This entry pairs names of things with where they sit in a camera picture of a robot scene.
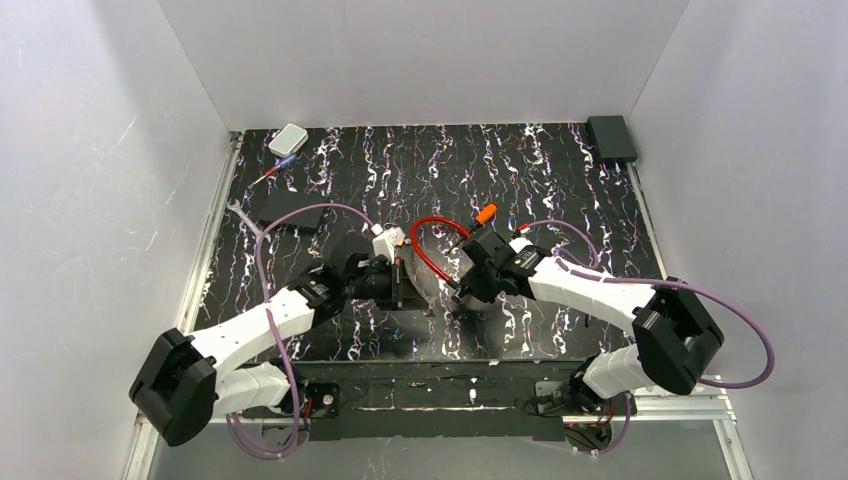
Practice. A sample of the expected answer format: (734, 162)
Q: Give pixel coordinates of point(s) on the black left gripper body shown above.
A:
(400, 283)

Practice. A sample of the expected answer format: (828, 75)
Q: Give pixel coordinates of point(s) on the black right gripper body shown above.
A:
(474, 266)

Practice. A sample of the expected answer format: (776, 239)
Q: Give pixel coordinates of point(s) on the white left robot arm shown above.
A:
(188, 379)

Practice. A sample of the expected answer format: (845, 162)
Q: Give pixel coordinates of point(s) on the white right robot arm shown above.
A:
(675, 337)

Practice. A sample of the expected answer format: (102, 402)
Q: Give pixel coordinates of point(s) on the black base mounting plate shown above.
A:
(429, 399)

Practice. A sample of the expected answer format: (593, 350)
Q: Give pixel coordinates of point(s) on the red blue small screwdriver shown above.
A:
(280, 165)

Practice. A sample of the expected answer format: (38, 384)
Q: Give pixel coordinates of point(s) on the silver open-end wrench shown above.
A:
(236, 208)

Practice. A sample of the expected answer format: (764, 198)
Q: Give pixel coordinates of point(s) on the white small box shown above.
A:
(288, 140)

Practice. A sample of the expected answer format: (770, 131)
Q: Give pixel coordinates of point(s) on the black box in corner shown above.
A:
(611, 139)

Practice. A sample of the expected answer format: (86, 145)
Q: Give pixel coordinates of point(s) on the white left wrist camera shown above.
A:
(386, 241)

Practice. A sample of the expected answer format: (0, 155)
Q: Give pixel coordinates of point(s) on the orange handled screwdriver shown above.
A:
(480, 220)

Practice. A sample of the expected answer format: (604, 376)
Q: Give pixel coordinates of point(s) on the aluminium frame rail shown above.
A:
(145, 436)

